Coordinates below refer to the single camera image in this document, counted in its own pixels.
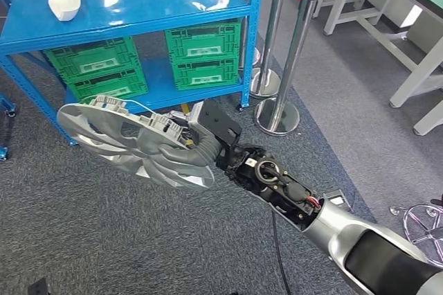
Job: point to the blue metal shelf rack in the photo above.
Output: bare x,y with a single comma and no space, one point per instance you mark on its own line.
121,4

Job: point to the silver plastic wheel hubcap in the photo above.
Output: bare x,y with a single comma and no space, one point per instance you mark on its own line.
103,123

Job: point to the green plastic crate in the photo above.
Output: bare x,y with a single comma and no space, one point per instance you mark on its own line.
204,45
93,61

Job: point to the dark stanchion pole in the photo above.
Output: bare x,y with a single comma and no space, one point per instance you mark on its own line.
246,8

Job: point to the chrome stanchion post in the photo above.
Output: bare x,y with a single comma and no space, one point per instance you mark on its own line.
272,40
294,54

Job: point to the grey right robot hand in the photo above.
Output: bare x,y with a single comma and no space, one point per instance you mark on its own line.
179,154

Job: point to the grey floor socket box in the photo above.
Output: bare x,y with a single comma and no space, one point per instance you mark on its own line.
337,200

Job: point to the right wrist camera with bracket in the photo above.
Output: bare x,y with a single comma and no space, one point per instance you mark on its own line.
218,123

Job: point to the stool with chrome base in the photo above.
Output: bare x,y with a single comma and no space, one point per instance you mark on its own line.
427,235

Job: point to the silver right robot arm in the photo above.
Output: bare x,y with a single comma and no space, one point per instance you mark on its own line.
339,233

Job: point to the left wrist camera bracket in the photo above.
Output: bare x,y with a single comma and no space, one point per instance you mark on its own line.
38,287

